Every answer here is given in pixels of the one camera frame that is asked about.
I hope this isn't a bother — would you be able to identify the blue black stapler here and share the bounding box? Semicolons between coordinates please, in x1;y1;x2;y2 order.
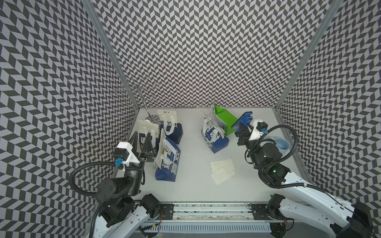
231;111;253;132

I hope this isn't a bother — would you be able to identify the metal wire mug tree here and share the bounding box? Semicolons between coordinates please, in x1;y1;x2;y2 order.
115;76;160;125

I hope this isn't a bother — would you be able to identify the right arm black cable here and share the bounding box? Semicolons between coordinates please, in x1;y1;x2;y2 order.
245;124;328;191

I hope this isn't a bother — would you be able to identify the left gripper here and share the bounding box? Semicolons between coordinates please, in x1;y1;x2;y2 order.
124;131;155;196

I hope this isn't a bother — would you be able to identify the green white bag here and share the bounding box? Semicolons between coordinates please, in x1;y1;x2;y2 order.
210;104;238;136

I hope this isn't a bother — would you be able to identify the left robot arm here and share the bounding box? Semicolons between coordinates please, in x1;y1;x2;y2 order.
88;132;162;238

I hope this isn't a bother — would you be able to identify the cream receipt pile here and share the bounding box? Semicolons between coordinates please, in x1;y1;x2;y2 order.
210;159;235;185

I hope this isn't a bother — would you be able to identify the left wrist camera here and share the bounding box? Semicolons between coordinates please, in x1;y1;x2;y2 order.
113;142;140;167

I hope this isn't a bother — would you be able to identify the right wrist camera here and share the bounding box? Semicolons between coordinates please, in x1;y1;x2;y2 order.
249;120;268;141

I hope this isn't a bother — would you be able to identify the light blue mug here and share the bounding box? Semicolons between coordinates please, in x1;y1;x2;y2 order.
270;137;291;157

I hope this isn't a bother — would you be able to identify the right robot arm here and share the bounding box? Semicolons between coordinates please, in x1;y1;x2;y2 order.
232;120;376;238

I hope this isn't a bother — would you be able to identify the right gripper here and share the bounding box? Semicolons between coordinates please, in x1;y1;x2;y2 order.
237;121;263;168

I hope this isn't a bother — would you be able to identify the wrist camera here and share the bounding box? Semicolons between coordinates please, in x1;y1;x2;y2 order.
113;142;140;167
249;120;268;141

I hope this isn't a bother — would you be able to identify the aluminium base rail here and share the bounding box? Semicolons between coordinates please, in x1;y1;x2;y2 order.
113;201;343;238

